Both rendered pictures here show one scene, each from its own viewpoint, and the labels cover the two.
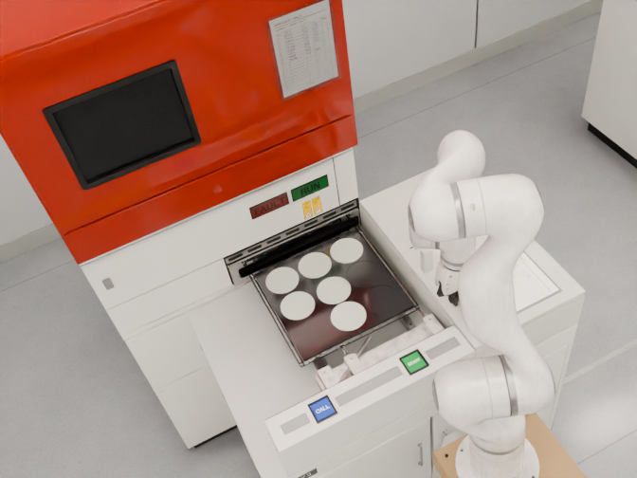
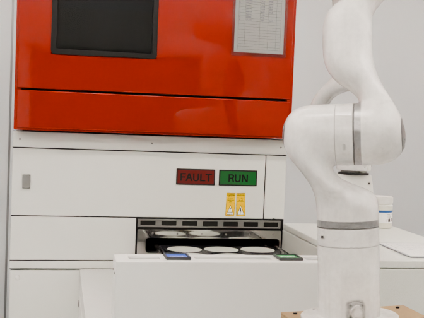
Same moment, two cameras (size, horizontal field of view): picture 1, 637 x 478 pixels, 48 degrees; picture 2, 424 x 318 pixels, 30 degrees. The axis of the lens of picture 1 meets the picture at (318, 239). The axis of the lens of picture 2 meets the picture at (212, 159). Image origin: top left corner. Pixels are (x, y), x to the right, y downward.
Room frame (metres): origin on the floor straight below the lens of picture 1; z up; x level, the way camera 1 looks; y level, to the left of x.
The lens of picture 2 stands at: (-0.88, -0.23, 1.28)
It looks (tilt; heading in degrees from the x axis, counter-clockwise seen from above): 3 degrees down; 7
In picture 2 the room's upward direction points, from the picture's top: 2 degrees clockwise
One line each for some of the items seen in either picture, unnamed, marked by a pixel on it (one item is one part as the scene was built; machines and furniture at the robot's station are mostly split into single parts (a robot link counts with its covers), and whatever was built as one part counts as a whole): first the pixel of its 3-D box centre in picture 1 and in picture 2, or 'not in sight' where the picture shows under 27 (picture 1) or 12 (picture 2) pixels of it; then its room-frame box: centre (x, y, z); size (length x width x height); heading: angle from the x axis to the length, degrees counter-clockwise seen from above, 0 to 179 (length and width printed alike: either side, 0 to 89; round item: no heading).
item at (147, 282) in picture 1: (233, 239); (151, 202); (1.42, 0.24, 1.02); 0.82 x 0.03 x 0.40; 108
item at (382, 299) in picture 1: (331, 289); (229, 257); (1.27, -0.01, 0.90); 0.34 x 0.34 x 0.01; 18
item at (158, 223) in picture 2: (292, 230); (210, 223); (1.47, 0.07, 0.96); 0.44 x 0.01 x 0.02; 108
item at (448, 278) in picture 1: (457, 270); (352, 191); (1.09, -0.33, 1.11); 0.10 x 0.07 x 0.11; 108
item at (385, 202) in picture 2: not in sight; (380, 211); (1.57, -0.44, 1.01); 0.07 x 0.07 x 0.10
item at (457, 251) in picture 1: (456, 232); not in sight; (1.09, -0.32, 1.25); 0.09 x 0.08 x 0.13; 73
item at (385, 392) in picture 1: (373, 398); (233, 288); (0.91, -0.06, 0.89); 0.55 x 0.09 x 0.14; 108
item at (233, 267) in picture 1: (296, 246); (209, 245); (1.47, 0.07, 0.89); 0.44 x 0.02 x 0.10; 108
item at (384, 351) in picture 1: (382, 361); not in sight; (1.02, -0.11, 0.87); 0.36 x 0.08 x 0.03; 108
